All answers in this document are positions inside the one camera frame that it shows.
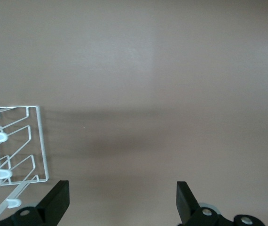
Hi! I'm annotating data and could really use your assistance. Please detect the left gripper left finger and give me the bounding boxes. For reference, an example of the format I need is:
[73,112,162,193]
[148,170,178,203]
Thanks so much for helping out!
[0,180,70,226]

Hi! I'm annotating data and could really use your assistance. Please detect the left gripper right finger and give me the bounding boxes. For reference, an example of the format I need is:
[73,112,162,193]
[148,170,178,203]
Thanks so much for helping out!
[176,181,265,226]

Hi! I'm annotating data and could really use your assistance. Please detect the white wire cup rack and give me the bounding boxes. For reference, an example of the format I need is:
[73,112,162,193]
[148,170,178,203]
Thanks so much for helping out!
[0,105,49,221]

